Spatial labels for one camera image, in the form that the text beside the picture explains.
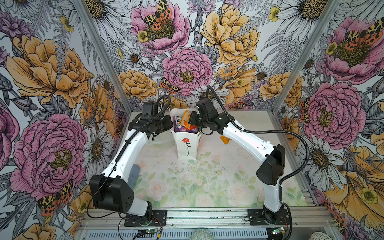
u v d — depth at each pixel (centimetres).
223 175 89
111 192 40
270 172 48
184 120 83
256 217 74
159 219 74
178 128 83
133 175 85
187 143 83
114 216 75
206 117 61
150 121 54
